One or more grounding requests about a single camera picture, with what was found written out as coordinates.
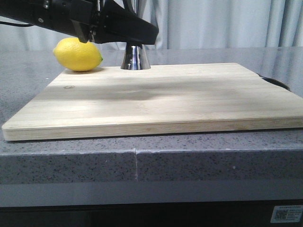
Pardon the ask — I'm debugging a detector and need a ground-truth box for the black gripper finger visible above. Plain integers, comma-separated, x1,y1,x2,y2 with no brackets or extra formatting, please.
94,0,158,45

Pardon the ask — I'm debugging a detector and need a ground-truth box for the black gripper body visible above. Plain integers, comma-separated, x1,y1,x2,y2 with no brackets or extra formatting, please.
44,0,104,43

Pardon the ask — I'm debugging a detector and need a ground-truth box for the steel double jigger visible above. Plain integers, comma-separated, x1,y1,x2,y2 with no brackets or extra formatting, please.
120,0,152,70

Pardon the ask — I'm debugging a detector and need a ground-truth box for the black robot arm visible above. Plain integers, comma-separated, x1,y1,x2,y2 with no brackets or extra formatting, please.
0,0,159,45

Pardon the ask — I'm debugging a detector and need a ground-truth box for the yellow lemon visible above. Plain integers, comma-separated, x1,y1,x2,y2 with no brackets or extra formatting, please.
53,38,103,72

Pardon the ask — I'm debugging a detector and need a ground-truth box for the grey curtain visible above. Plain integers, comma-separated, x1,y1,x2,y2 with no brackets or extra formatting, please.
0,0,303,51

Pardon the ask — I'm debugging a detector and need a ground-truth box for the wooden cutting board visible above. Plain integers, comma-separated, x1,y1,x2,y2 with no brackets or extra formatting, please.
2,63,303,141

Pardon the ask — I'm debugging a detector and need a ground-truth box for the white QR code label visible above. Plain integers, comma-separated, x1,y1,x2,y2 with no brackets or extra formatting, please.
270,205,303,223

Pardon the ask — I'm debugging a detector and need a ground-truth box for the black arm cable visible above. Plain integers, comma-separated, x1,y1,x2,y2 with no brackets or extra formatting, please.
0,20,34,27

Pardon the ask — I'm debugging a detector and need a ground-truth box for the black cutting board handle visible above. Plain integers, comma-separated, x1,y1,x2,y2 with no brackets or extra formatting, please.
258,75,290,91

